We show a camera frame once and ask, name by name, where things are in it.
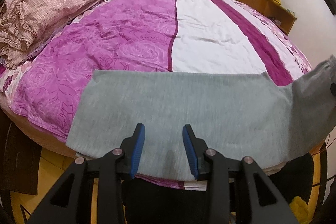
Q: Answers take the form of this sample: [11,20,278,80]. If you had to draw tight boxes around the grey pants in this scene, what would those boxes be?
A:
[66,56,335,181]

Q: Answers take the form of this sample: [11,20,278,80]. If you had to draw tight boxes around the dark brown bedside furniture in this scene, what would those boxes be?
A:
[1,111,42,195]

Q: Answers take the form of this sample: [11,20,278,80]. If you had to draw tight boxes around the pink checked folded quilt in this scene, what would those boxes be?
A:
[1,0,102,69]

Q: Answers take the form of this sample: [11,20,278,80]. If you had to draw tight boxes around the purple white floral bedspread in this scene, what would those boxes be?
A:
[0,0,313,192]

